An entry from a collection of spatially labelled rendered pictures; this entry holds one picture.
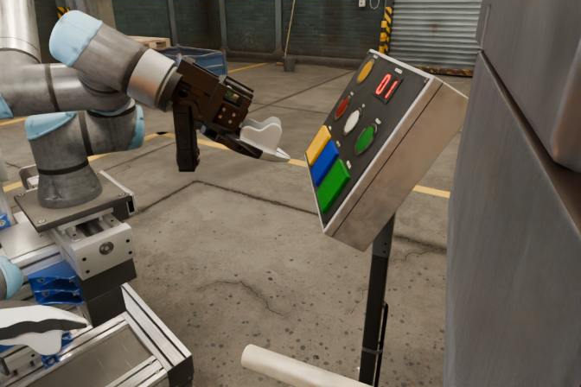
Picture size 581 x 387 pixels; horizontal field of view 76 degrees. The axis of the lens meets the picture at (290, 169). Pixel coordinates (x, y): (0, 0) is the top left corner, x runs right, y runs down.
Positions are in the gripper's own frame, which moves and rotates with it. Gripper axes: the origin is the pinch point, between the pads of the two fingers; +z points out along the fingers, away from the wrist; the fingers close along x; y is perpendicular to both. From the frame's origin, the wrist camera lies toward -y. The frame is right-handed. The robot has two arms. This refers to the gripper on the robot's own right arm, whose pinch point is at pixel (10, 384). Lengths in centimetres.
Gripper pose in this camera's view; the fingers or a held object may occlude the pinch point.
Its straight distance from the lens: 42.2
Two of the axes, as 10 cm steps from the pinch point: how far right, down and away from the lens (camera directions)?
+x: -3.7, 3.8, -8.5
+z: 9.3, 1.5, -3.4
